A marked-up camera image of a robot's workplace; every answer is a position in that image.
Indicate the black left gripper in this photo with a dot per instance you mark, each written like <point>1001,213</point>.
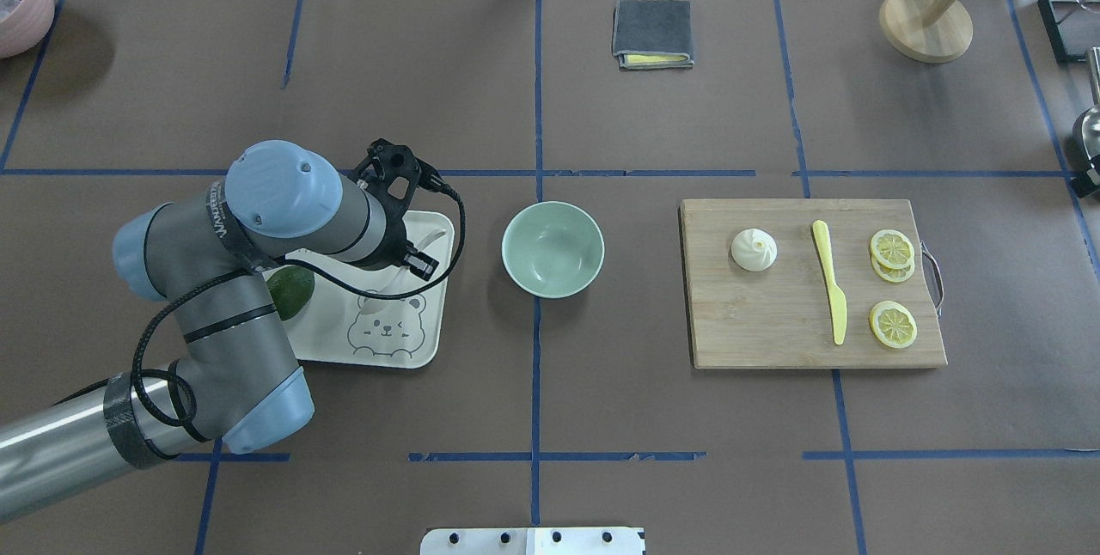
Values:
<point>397,247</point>

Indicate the beige ceramic spoon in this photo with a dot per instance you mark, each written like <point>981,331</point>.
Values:
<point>402,278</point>

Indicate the white steamed bun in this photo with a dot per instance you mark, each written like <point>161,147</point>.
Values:
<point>754,250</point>

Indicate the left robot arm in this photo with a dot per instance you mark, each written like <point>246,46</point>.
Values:
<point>216,361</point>

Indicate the light green bowl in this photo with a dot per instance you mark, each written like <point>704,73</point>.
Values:
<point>553,249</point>

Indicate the pink bowl with ice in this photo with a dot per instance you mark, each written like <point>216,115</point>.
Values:
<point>24,24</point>

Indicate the cream bear tray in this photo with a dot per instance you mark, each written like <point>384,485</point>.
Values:
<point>336,326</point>

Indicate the green avocado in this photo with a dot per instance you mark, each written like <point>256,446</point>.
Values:
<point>291,288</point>

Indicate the yellow sponge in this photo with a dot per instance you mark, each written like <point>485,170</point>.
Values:
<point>634,61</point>

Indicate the grey folded cloth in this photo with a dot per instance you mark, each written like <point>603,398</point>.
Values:
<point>660,27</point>

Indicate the bamboo cutting board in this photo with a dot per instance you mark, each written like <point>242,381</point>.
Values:
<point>779,318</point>

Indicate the yellow plastic knife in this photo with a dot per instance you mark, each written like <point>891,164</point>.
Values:
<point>837,299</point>

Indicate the lemon slice top stacked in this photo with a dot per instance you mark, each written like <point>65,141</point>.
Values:
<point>891,249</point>

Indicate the lemon slice stacked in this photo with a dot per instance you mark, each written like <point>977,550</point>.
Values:
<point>893,275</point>
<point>891,249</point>

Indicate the lemon slice bottom stacked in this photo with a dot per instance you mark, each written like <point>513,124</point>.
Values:
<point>893,275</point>

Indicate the lemon slice single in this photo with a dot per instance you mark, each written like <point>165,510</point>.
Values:
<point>893,325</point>

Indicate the wooden mug tree stand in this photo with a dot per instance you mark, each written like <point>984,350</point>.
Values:
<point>929,31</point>

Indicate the metal scoop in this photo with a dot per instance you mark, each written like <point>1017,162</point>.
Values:
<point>1086,183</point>

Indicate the black glass tray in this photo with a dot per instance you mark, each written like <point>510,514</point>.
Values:
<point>1072,27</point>

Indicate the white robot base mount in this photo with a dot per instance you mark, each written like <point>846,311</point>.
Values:
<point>615,539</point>

